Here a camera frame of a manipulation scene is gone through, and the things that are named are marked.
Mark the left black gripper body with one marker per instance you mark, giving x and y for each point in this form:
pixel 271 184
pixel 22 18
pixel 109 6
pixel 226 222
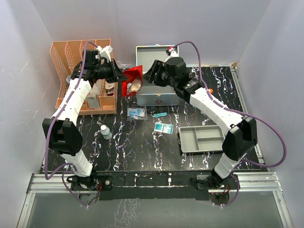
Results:
pixel 106 72

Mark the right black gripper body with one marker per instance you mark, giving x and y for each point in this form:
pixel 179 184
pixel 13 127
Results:
pixel 166 80

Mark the red first aid pouch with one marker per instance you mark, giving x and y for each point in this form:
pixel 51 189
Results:
pixel 132 74

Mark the small teal sachet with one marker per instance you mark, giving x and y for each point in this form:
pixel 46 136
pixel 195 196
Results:
pixel 157 115

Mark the teal white wipes packet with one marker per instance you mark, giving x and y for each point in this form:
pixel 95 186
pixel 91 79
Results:
pixel 163 128

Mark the cotton swab packet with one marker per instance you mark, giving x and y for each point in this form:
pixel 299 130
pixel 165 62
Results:
pixel 134 86

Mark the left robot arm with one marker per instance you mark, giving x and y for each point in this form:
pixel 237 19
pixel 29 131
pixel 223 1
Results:
pixel 62 134

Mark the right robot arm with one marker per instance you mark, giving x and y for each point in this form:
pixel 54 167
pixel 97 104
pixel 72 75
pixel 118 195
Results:
pixel 240 132

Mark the silver metal medicine case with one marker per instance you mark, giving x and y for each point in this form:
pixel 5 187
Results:
pixel 149 94

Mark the white oval card package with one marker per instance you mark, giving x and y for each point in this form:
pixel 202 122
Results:
pixel 109 86

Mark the white ruler set package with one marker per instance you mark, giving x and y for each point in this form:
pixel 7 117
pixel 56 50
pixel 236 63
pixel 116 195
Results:
pixel 96 89

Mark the orange plastic file organizer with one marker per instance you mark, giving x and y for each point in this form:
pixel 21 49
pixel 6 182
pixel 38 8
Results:
pixel 66 55

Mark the grey stationery box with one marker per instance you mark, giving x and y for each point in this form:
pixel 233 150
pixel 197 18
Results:
pixel 93 101

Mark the blue bandage packet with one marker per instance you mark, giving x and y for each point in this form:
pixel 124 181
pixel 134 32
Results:
pixel 137 114

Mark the clear bottle white cap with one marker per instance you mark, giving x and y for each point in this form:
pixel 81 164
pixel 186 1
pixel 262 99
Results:
pixel 105 131

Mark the grey plastic tray insert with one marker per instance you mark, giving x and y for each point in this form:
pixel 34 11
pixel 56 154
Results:
pixel 201 139

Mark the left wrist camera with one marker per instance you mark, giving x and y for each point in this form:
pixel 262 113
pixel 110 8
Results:
pixel 105 52

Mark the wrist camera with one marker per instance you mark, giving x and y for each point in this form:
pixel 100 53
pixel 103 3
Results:
pixel 171 52
pixel 105 52

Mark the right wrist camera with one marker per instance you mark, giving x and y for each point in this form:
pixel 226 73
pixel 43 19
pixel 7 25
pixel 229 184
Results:
pixel 171 52

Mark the aluminium frame rail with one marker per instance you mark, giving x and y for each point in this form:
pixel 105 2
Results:
pixel 155 185

